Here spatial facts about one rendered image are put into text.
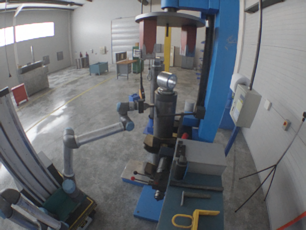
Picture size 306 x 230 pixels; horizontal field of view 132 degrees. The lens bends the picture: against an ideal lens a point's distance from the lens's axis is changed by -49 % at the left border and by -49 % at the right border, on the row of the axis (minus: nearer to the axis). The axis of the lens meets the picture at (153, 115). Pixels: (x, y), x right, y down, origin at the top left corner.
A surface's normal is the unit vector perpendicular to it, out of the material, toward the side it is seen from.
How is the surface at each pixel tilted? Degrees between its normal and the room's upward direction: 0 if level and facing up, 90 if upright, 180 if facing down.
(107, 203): 0
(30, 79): 90
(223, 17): 90
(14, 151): 90
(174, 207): 0
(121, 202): 0
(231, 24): 90
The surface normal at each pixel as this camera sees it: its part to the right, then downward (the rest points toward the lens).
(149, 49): 0.35, 0.48
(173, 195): 0.03, -0.86
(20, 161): 0.91, 0.23
